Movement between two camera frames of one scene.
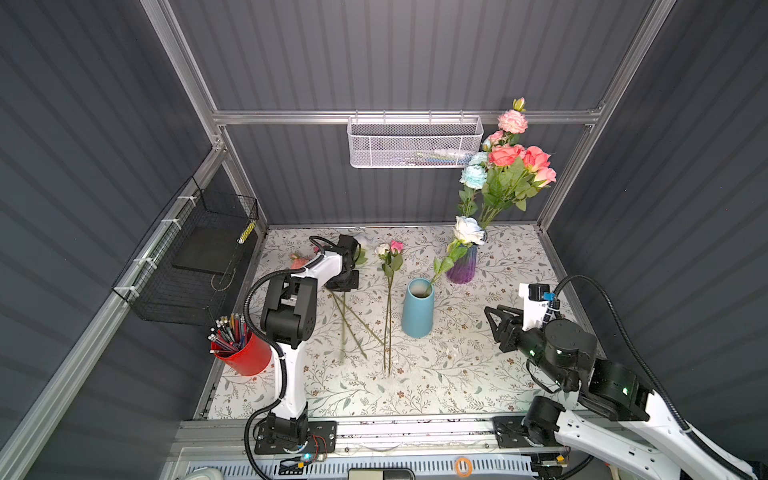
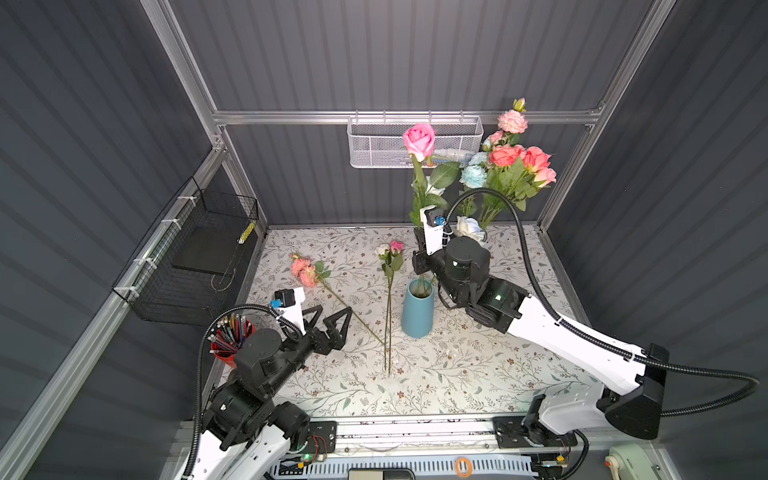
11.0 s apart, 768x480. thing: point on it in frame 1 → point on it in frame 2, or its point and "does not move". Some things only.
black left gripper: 353,284 → 335,339
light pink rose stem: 545,176 does not move
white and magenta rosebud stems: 393,254 does not move
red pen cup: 235,345 does not move
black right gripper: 504,331 → 419,260
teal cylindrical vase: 418,308 does not move
